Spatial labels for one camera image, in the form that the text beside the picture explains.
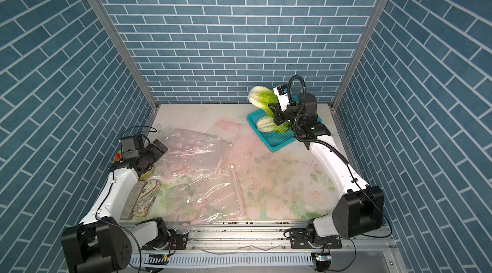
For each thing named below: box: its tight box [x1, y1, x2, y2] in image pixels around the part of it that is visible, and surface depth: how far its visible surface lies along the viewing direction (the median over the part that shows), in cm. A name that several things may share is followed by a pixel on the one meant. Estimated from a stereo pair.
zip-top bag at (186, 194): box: [154, 165, 247, 234], surface depth 87 cm
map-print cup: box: [132, 179, 161, 218], surface depth 84 cm
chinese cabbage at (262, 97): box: [248, 85, 279, 118], surface depth 79 cm
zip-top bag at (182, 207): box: [154, 188, 247, 234], surface depth 84 cm
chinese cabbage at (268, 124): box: [256, 115, 290, 134], surface depth 105 cm
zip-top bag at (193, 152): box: [153, 128, 234, 176], surface depth 93 cm
